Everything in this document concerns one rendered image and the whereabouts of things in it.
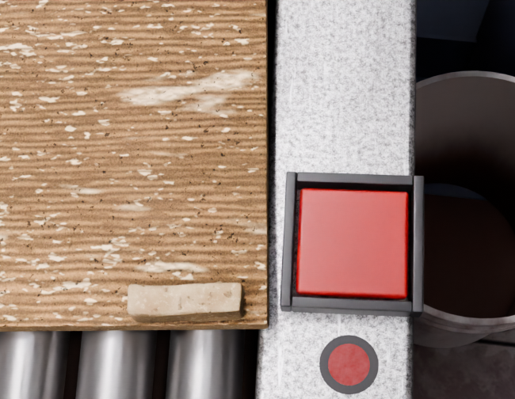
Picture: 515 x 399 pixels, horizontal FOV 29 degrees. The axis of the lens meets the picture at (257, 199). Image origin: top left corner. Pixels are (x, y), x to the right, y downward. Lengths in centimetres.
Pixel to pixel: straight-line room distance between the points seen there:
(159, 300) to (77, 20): 18
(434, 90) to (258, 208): 69
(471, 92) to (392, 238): 70
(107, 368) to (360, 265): 15
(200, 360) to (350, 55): 20
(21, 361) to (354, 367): 18
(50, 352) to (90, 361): 2
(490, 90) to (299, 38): 65
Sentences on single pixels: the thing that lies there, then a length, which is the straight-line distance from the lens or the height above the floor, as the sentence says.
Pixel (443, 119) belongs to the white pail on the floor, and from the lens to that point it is 130.
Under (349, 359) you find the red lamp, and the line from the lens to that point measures 54.
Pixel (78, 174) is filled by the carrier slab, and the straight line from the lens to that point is 56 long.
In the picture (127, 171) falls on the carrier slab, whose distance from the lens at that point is 55.
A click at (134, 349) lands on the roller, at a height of 92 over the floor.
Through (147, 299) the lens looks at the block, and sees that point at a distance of 51.
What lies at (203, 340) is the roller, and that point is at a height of 92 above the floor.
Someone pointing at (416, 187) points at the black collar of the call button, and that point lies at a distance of 55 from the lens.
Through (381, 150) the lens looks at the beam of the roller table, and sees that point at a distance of 57.
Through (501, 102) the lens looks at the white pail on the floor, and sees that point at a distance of 125.
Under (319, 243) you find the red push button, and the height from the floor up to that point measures 93.
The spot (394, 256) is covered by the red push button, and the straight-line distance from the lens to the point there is 54.
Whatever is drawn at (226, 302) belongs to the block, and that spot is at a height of 96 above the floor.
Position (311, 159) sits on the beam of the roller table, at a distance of 57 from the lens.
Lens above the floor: 146
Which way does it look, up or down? 74 degrees down
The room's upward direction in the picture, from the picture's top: 10 degrees counter-clockwise
